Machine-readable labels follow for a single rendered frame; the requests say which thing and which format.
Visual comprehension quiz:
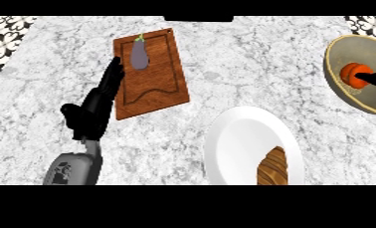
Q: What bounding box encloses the brown wooden cutting board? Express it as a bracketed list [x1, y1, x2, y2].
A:
[113, 27, 191, 121]

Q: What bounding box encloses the purple eggplant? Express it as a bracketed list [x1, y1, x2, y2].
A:
[130, 33, 152, 71]

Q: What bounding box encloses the orange round fruit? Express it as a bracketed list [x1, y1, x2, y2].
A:
[338, 62, 375, 91]

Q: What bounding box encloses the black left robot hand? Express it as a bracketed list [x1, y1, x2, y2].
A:
[59, 56, 126, 141]

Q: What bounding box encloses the olive bowl with tan rim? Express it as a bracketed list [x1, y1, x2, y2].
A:
[322, 34, 376, 115]

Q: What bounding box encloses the white plate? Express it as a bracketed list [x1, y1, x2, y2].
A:
[202, 106, 306, 186]

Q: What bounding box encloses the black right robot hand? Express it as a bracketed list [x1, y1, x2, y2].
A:
[354, 72, 376, 87]

